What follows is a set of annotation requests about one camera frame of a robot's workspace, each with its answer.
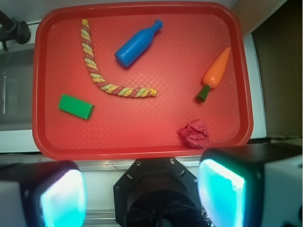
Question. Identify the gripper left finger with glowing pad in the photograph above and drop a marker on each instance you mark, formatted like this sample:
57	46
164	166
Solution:
47	194

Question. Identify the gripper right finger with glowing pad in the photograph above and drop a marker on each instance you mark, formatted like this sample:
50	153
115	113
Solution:
256	185

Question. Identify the blue toy bottle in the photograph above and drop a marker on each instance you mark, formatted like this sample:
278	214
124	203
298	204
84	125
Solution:
137	44

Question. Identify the crumpled red paper ball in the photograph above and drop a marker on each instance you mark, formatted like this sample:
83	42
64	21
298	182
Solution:
195	134

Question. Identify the green rectangular block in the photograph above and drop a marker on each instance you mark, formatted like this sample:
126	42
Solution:
75	106

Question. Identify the orange toy carrot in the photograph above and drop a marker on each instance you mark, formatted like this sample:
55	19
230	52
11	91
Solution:
214	75

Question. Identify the grey toy sink basin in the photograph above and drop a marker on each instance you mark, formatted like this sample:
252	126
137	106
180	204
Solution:
16	82

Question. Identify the red plastic tray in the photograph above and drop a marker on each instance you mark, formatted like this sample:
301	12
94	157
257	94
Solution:
193	35

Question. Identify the brown cardboard panel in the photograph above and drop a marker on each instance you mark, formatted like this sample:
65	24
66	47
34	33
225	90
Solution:
279	47

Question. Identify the grey toy faucet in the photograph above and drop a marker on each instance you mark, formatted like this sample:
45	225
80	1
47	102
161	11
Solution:
11	29

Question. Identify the black octagonal camera mount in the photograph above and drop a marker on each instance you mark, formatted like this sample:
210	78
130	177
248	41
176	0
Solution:
157	192

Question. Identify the multicolour twisted rope toy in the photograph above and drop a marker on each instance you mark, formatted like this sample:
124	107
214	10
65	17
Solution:
98	79

